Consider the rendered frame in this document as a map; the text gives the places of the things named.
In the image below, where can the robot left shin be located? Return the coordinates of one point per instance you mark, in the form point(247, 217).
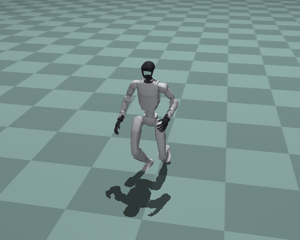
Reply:
point(167, 155)

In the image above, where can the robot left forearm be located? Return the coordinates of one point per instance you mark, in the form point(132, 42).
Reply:
point(172, 108)

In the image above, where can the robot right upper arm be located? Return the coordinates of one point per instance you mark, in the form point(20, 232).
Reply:
point(131, 89)

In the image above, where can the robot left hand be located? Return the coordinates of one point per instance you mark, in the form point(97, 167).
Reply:
point(164, 123)

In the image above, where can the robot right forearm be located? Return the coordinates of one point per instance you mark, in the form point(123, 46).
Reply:
point(123, 109)

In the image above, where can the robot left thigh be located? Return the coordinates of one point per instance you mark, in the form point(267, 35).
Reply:
point(161, 141)

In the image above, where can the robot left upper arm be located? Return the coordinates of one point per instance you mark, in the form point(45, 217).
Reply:
point(164, 88)

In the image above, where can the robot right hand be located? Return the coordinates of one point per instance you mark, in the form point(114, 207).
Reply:
point(117, 125)

